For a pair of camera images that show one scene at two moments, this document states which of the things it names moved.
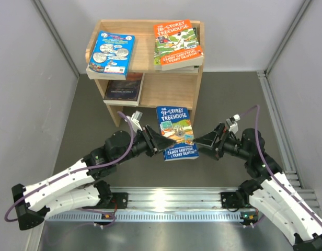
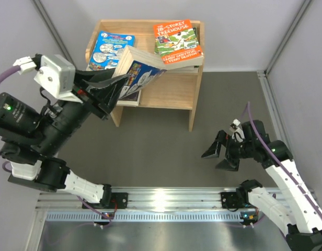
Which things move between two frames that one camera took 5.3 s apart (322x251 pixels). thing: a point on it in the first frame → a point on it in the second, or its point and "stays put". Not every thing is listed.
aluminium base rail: x=159 y=204 stays put
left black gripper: x=155 y=143 → x=96 y=88
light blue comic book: x=112 y=56 stays put
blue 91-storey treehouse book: x=176 y=123 → x=140 y=69
